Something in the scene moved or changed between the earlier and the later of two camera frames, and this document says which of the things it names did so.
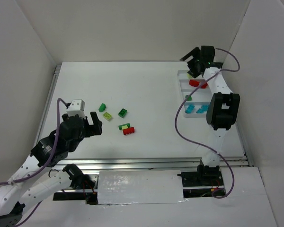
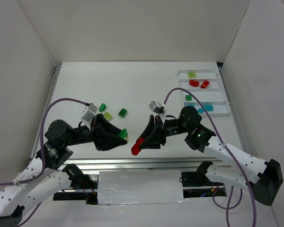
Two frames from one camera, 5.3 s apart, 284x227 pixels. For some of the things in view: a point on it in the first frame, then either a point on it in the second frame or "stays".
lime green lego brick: (107, 116) stays
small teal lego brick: (199, 110) stays
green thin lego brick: (128, 124) → (123, 134)
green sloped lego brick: (102, 108) stays
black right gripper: (195, 62) → (161, 130)
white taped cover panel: (136, 187) stays
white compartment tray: (196, 94) stays
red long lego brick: (128, 130) → (135, 149)
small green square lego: (189, 99) stays
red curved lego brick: (193, 82) stays
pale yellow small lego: (124, 127) → (126, 138)
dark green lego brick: (122, 113) stays
